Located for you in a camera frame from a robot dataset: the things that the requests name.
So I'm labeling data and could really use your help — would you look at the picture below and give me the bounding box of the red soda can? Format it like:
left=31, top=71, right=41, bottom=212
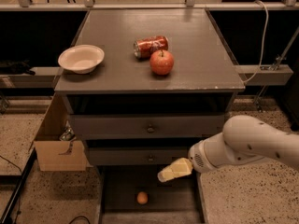
left=134, top=35, right=168, bottom=59

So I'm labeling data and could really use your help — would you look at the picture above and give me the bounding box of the grey wooden drawer cabinet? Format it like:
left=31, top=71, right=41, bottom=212
left=53, top=8, right=247, bottom=224

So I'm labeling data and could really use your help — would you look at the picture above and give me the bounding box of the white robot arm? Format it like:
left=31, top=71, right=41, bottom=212
left=157, top=115, right=299, bottom=182

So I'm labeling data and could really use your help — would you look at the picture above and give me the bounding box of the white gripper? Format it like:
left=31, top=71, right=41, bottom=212
left=157, top=133, right=231, bottom=183

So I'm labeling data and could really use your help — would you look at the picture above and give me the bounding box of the white cable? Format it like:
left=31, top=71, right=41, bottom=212
left=243, top=0, right=270, bottom=86

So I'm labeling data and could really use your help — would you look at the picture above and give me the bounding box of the grey top drawer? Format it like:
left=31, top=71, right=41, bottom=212
left=68, top=114, right=225, bottom=140

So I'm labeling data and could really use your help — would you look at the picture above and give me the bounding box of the black floor cable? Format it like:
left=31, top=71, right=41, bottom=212
left=0, top=154, right=23, bottom=224

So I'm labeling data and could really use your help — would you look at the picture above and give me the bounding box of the small orange fruit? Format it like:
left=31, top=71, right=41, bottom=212
left=136, top=191, right=149, bottom=204

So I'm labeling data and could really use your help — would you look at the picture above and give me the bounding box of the brown cardboard box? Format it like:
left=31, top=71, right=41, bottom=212
left=28, top=92, right=93, bottom=173

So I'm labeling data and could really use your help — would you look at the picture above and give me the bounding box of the black object on ledge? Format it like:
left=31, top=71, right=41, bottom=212
left=0, top=60, right=36, bottom=76

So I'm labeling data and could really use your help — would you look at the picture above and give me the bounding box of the grey open bottom drawer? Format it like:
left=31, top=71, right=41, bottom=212
left=95, top=165, right=207, bottom=224

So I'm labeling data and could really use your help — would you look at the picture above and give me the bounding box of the white paper bowl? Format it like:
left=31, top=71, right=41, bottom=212
left=58, top=45, right=105, bottom=74

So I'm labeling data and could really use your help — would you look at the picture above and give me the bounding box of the grey middle drawer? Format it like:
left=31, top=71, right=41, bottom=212
left=86, top=146, right=191, bottom=166

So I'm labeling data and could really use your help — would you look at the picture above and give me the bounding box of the red apple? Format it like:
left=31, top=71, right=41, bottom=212
left=149, top=49, right=174, bottom=76

